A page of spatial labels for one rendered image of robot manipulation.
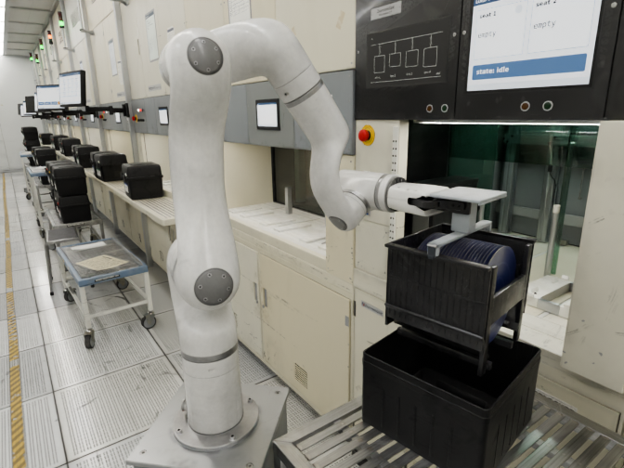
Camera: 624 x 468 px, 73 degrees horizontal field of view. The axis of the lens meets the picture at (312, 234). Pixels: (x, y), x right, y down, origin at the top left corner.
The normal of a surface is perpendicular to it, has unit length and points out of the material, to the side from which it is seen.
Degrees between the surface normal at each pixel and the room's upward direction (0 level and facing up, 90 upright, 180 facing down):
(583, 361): 90
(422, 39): 90
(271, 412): 0
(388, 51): 90
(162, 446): 0
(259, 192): 90
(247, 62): 118
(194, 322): 29
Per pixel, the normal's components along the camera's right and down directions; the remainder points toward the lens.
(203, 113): 0.34, 0.78
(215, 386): 0.35, 0.25
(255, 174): 0.58, 0.22
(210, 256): 0.37, -0.21
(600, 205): -0.81, 0.18
